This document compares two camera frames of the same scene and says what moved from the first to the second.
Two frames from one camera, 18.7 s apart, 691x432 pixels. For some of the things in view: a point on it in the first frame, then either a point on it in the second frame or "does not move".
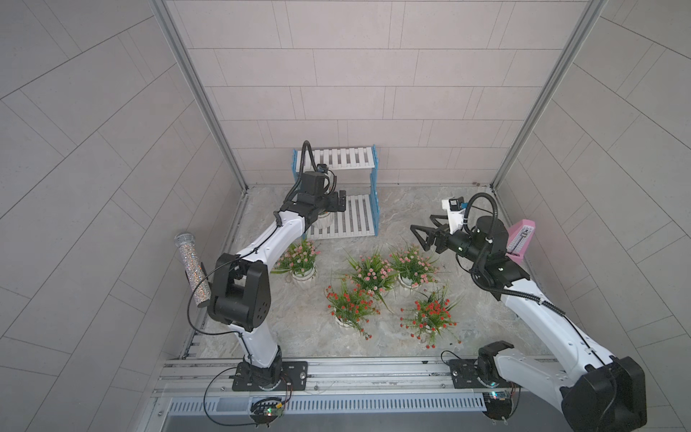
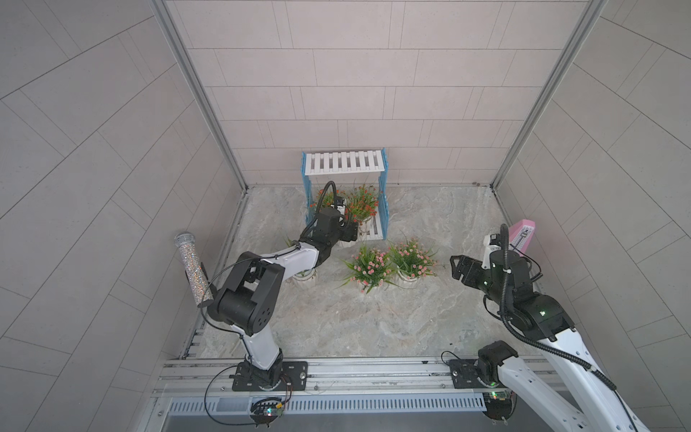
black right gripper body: (462, 244) → (474, 275)
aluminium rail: (336, 387) does not move
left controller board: (264, 410) does not move
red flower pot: (433, 314) → (346, 244)
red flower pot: (352, 307) → (361, 205)
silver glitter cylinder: (192, 266) does not move
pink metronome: (519, 238) does not move
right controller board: (498, 404) does not move
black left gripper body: (328, 202) → (345, 232)
